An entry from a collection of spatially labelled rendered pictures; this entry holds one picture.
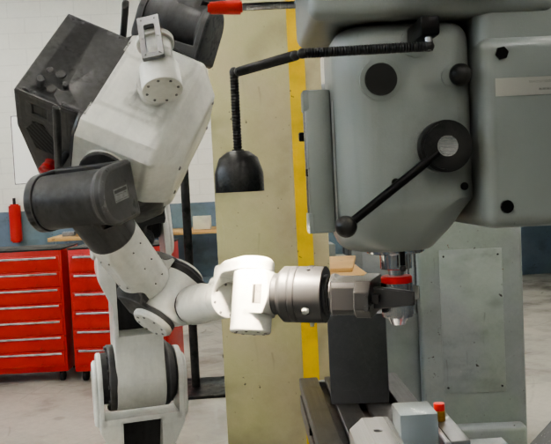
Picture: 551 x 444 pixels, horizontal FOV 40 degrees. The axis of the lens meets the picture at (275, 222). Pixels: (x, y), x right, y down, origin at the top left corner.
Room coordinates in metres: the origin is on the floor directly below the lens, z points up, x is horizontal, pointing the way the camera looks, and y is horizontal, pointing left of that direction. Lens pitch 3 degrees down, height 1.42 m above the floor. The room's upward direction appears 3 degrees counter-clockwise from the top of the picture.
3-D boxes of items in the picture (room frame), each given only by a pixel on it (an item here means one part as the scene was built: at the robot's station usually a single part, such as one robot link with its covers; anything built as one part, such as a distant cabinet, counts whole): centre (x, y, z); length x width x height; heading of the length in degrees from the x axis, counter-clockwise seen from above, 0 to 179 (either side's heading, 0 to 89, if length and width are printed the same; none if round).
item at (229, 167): (1.12, 0.05, 1.44); 0.07 x 0.07 x 0.06
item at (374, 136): (1.14, -0.18, 1.47); 0.21 x 0.19 x 0.32; 2
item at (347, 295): (1.17, -0.09, 1.24); 0.13 x 0.12 x 0.10; 162
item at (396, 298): (1.11, -0.17, 1.24); 0.06 x 0.02 x 0.03; 72
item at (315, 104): (1.14, -0.07, 1.45); 0.04 x 0.04 x 0.21; 2
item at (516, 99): (1.15, -0.37, 1.47); 0.24 x 0.19 x 0.26; 2
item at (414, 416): (1.05, -0.18, 1.06); 0.06 x 0.05 x 0.06; 2
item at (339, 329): (1.66, -0.16, 1.05); 0.22 x 0.12 x 0.20; 176
